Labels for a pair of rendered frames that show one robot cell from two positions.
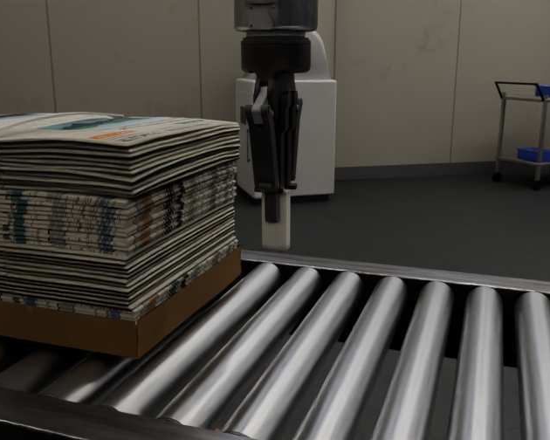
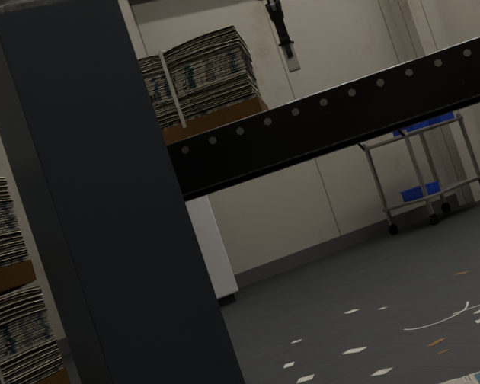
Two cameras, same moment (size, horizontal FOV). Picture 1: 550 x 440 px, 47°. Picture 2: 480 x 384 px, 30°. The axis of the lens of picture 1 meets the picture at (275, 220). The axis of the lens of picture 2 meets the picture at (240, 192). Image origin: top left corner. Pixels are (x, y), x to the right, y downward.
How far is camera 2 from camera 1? 1.69 m
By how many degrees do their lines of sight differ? 20
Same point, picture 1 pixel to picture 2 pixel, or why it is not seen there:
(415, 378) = not seen: hidden behind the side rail
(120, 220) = (238, 56)
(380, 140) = (260, 235)
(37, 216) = (199, 72)
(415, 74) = not seen: hidden behind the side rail
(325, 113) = (200, 211)
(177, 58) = (20, 213)
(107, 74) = not seen: outside the picture
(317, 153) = (207, 253)
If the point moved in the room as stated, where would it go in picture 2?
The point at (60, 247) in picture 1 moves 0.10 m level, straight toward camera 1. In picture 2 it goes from (213, 80) to (234, 68)
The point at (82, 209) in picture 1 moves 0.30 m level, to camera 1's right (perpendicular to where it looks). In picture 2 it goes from (220, 59) to (334, 25)
